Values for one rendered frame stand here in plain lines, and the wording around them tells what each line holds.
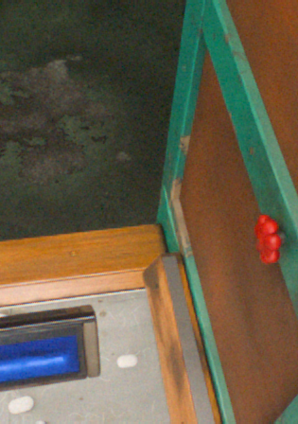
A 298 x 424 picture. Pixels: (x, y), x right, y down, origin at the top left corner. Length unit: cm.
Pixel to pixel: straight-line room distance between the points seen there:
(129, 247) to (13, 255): 20
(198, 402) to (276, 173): 41
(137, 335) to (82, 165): 122
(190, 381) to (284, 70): 48
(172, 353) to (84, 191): 125
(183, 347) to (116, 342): 16
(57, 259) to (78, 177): 109
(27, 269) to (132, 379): 25
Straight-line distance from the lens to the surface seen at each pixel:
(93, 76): 247
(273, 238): 52
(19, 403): 98
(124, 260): 107
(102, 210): 205
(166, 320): 94
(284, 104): 56
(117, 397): 99
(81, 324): 63
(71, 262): 106
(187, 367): 89
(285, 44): 55
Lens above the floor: 169
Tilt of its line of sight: 57 degrees down
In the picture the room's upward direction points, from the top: 5 degrees clockwise
